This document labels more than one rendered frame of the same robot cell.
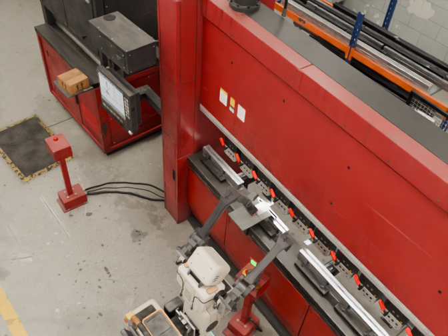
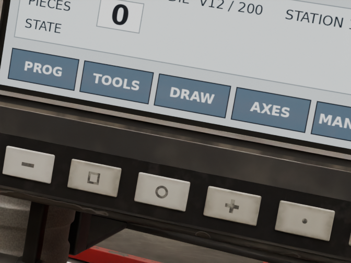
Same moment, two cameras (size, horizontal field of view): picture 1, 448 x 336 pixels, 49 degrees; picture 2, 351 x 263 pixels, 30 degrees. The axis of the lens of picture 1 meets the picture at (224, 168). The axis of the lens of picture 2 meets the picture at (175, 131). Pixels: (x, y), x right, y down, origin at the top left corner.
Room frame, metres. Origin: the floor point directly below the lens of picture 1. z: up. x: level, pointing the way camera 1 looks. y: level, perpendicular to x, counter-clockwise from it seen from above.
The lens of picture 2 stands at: (2.58, 1.20, 1.35)
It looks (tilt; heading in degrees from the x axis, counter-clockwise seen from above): 5 degrees down; 323
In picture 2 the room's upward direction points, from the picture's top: 10 degrees clockwise
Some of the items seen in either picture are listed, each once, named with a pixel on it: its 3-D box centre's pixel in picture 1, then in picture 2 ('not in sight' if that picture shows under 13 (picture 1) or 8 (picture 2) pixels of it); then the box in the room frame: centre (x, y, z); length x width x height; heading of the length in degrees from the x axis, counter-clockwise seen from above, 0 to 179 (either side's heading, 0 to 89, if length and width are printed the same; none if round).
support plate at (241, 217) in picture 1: (249, 215); not in sight; (2.25, -0.22, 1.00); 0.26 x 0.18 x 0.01; 129
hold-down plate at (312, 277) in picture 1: (311, 277); not in sight; (1.84, -0.67, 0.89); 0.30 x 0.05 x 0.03; 39
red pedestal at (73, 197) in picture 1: (65, 172); not in sight; (3.01, 1.46, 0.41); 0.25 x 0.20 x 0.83; 129
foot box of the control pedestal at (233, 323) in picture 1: (241, 326); not in sight; (1.84, -0.26, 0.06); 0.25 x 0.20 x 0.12; 142
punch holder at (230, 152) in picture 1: (234, 147); not in sight; (2.67, -0.06, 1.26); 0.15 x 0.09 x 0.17; 39
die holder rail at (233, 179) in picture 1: (222, 167); not in sight; (2.77, 0.01, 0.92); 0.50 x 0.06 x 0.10; 39
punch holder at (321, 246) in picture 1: (325, 239); not in sight; (1.90, -0.69, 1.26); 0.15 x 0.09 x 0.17; 39
